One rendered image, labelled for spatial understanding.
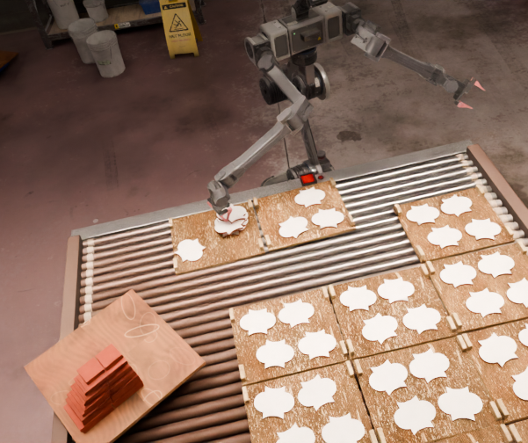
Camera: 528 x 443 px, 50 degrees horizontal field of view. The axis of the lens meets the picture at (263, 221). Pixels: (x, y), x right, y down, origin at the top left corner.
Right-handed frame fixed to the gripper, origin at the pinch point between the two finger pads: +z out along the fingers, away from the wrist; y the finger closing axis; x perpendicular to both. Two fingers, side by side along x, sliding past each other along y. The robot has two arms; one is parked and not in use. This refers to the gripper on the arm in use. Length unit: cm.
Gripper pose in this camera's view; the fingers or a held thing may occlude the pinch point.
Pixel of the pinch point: (222, 215)
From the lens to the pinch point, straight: 264.0
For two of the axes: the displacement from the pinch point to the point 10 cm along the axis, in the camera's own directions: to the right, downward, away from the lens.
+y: 5.6, 5.5, -6.3
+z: 1.5, 6.8, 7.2
